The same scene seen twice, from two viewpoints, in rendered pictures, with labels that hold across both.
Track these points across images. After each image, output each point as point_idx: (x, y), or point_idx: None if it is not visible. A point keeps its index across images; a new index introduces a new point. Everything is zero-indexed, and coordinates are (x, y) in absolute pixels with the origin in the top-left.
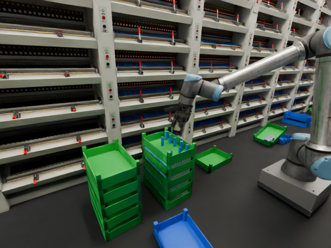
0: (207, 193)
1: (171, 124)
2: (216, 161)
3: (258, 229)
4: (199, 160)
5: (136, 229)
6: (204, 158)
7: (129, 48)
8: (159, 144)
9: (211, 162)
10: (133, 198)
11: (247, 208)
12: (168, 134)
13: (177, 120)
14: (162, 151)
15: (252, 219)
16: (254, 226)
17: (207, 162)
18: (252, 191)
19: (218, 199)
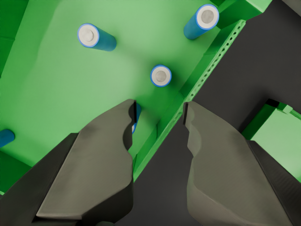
0: (155, 154)
1: (43, 158)
2: (289, 158)
3: (116, 225)
4: (282, 115)
5: None
6: (294, 128)
7: None
8: (108, 25)
9: (277, 148)
10: None
11: (148, 215)
12: (225, 35)
13: (192, 215)
14: (50, 75)
15: (129, 219)
16: (118, 221)
17: (275, 139)
18: (195, 224)
19: (149, 174)
